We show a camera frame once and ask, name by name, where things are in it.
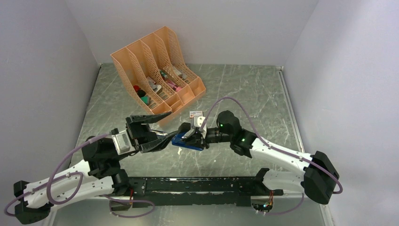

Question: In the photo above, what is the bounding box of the red round item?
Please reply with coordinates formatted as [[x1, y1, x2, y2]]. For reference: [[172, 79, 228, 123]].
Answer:
[[133, 85, 141, 92]]

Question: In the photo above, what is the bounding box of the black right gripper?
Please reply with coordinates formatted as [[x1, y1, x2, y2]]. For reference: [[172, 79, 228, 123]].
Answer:
[[184, 127, 232, 149]]

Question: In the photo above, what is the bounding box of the green capped marker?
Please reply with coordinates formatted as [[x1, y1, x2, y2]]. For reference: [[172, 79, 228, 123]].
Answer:
[[160, 70, 168, 79]]

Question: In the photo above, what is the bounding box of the grey white stapler remover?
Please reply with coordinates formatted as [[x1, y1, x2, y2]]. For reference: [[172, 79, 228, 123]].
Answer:
[[146, 77, 162, 93]]

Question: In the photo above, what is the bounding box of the grey white item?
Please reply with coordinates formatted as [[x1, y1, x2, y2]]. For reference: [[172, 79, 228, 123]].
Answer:
[[173, 68, 187, 80]]

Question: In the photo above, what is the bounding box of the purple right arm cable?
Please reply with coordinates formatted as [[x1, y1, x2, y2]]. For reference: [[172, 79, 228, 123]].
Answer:
[[199, 97, 343, 194]]

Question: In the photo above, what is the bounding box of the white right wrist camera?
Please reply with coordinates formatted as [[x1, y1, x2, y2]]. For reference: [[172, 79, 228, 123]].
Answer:
[[191, 116, 207, 138]]

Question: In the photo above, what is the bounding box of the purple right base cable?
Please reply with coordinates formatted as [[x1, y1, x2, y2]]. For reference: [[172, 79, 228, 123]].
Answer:
[[255, 192, 305, 217]]

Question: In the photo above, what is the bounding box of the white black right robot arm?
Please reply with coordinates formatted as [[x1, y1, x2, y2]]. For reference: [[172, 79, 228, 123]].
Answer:
[[173, 111, 339, 205]]

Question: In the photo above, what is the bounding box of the orange plastic file organizer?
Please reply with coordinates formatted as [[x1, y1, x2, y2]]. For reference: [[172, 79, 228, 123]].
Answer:
[[111, 26, 206, 126]]

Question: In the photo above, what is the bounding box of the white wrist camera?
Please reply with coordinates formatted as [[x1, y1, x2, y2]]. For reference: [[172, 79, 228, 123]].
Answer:
[[191, 116, 207, 138], [111, 129, 136, 155]]

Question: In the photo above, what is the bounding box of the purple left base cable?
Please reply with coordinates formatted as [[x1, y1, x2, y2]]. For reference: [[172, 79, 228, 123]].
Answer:
[[99, 193, 157, 218]]

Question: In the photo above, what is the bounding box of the blue metal stapler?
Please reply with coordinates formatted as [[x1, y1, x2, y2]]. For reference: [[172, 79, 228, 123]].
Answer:
[[171, 133, 205, 151]]

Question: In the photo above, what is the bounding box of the black round item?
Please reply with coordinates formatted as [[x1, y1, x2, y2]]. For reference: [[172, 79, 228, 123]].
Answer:
[[137, 89, 146, 98]]

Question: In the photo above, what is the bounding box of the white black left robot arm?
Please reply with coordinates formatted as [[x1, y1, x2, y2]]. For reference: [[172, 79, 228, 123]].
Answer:
[[9, 113, 192, 225]]

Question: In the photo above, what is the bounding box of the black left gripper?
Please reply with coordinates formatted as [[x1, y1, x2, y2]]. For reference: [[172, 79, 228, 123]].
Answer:
[[112, 111, 181, 161]]

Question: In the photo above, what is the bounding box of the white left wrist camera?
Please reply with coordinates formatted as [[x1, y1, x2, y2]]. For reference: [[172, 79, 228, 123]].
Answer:
[[111, 129, 136, 155]]

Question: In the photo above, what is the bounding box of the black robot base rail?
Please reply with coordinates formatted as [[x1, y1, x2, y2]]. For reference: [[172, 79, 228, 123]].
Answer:
[[111, 168, 284, 207]]

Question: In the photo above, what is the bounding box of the small staple box sleeve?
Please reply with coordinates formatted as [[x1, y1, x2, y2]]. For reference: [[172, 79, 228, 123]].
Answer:
[[189, 111, 203, 118]]

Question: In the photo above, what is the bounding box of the green round item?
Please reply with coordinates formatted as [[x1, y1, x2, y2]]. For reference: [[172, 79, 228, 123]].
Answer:
[[140, 96, 151, 106]]

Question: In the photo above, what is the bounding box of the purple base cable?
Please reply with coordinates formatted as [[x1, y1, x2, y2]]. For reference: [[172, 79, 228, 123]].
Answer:
[[255, 192, 305, 217], [99, 193, 157, 218]]

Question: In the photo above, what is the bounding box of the pink marker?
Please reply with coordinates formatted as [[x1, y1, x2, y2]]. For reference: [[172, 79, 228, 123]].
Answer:
[[165, 79, 182, 92]]

